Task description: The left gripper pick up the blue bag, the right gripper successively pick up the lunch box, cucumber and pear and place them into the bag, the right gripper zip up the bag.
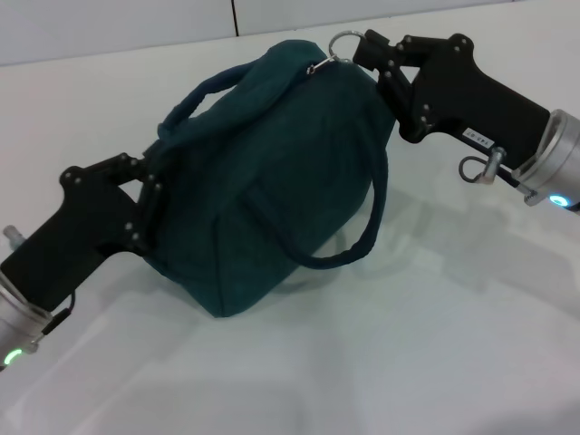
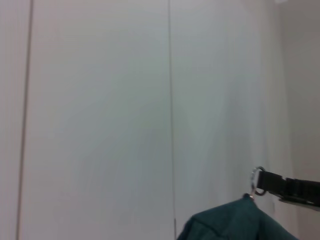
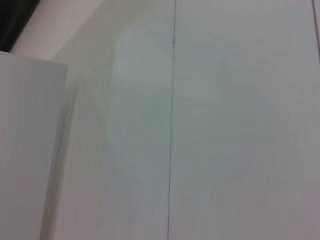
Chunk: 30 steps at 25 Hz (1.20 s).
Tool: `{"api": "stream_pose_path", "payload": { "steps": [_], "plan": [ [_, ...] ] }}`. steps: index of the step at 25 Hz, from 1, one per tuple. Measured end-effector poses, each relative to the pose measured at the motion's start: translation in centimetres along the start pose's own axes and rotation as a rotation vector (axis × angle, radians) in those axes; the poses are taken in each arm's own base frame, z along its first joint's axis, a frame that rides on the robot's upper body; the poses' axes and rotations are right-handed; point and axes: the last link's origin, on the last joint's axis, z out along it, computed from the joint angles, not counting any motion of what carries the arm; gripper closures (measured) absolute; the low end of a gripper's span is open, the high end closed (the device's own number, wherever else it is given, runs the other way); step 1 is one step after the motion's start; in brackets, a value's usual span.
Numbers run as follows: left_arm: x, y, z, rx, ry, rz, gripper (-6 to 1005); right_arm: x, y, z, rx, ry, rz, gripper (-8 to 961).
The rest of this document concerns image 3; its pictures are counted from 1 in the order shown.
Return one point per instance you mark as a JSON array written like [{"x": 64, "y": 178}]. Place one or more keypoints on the white partition panel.
[{"x": 27, "y": 150}]

